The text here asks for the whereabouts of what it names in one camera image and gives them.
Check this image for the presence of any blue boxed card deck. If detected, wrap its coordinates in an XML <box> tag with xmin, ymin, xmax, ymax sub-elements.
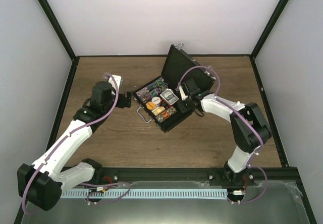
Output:
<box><xmin>160</xmin><ymin>88</ymin><xmax>179</xmax><ymax>105</ymax></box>

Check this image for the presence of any black poker set case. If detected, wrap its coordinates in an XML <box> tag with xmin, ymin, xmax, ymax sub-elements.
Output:
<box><xmin>133</xmin><ymin>43</ymin><xmax>217</xmax><ymax>132</ymax></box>

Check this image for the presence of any unboxed banded card deck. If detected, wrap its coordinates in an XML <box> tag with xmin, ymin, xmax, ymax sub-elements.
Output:
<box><xmin>151</xmin><ymin>106</ymin><xmax>165</xmax><ymax>116</ymax></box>

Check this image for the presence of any white dealer button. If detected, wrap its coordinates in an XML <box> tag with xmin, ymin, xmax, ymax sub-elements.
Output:
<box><xmin>151</xmin><ymin>96</ymin><xmax>161</xmax><ymax>105</ymax></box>

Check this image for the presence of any orange blind button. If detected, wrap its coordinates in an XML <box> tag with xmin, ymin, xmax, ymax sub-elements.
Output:
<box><xmin>146</xmin><ymin>101</ymin><xmax>157</xmax><ymax>110</ymax></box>

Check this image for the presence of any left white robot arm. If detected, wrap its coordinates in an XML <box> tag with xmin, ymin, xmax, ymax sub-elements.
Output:
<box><xmin>17</xmin><ymin>75</ymin><xmax>125</xmax><ymax>213</ymax></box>

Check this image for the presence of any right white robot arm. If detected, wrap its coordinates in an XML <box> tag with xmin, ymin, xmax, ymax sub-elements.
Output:
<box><xmin>177</xmin><ymin>79</ymin><xmax>273</xmax><ymax>185</ymax></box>

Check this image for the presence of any lower chip row in case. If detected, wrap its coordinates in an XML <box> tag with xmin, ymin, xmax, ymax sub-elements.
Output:
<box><xmin>156</xmin><ymin>106</ymin><xmax>177</xmax><ymax>123</ymax></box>

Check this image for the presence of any chip row in case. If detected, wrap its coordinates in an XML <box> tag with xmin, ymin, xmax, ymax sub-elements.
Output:
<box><xmin>156</xmin><ymin>106</ymin><xmax>177</xmax><ymax>123</ymax></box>
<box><xmin>136</xmin><ymin>77</ymin><xmax>165</xmax><ymax>97</ymax></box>
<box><xmin>139</xmin><ymin>83</ymin><xmax>168</xmax><ymax>103</ymax></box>

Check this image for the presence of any upper chip row in case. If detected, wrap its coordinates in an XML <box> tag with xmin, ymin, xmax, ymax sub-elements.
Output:
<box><xmin>136</xmin><ymin>77</ymin><xmax>165</xmax><ymax>97</ymax></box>

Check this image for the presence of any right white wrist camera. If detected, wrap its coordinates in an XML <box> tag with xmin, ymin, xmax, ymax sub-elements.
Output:
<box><xmin>179</xmin><ymin>86</ymin><xmax>188</xmax><ymax>101</ymax></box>

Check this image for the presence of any light blue slotted cable duct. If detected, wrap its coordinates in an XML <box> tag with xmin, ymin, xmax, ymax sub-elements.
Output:
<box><xmin>61</xmin><ymin>189</ymin><xmax>228</xmax><ymax>199</ymax></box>

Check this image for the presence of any left black frame post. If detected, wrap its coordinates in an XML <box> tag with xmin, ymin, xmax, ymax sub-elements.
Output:
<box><xmin>27</xmin><ymin>0</ymin><xmax>77</xmax><ymax>61</ymax></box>

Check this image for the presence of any black frame post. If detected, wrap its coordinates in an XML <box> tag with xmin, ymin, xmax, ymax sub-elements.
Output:
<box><xmin>251</xmin><ymin>0</ymin><xmax>300</xmax><ymax>58</ymax></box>
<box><xmin>27</xmin><ymin>0</ymin><xmax>77</xmax><ymax>61</ymax></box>

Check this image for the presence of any right black frame post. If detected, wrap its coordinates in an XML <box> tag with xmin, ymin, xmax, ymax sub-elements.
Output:
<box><xmin>251</xmin><ymin>0</ymin><xmax>300</xmax><ymax>58</ymax></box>

